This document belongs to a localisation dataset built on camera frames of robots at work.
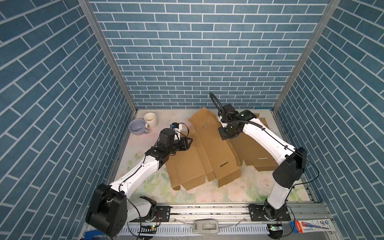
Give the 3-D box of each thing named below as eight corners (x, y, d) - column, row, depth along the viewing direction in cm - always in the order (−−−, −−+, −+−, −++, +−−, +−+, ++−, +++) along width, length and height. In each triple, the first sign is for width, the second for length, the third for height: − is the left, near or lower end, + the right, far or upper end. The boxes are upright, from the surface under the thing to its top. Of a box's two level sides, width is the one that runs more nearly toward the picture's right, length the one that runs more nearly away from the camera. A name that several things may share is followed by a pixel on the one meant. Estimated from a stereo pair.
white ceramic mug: (147, 132, 108) (144, 124, 101) (146, 122, 115) (143, 113, 107) (158, 130, 110) (155, 121, 102) (156, 120, 116) (154, 111, 109)
